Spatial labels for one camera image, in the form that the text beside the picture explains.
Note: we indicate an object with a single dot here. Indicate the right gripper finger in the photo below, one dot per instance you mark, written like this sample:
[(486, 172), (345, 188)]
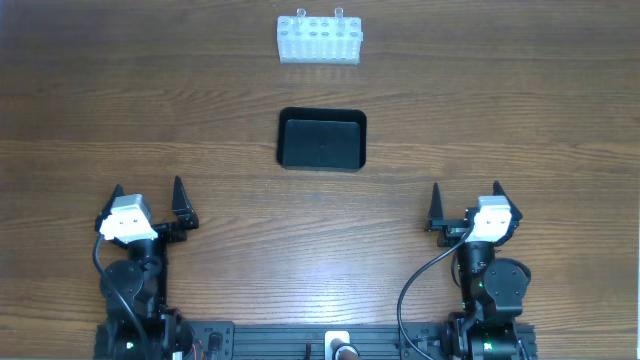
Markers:
[(516, 214), (436, 207)]

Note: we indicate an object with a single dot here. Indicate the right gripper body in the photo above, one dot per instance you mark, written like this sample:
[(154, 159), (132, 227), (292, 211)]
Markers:
[(452, 230)]

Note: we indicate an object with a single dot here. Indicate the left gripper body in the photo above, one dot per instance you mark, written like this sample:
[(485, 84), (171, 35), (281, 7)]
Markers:
[(170, 232)]

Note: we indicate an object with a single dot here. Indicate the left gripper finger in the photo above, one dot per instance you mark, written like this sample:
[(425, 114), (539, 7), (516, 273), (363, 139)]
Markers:
[(182, 210), (106, 212)]

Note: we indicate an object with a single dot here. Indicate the clear test tube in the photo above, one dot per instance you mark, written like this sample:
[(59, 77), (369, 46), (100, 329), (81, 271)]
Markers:
[(301, 12), (339, 11)]

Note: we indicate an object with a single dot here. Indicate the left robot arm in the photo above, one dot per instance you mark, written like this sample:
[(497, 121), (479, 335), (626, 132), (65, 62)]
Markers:
[(145, 260)]

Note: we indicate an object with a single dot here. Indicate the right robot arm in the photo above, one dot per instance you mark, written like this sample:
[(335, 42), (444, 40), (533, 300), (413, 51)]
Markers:
[(502, 287)]

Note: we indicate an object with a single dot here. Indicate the black tray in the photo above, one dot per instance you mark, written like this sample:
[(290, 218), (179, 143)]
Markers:
[(320, 145)]

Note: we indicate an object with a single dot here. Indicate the white test tube rack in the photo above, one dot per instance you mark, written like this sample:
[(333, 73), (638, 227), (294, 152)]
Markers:
[(320, 50)]

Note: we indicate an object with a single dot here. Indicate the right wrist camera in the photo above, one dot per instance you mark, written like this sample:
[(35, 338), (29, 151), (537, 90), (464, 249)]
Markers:
[(492, 220)]

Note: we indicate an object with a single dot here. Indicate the mounting rail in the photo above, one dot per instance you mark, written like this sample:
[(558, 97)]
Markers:
[(280, 345)]

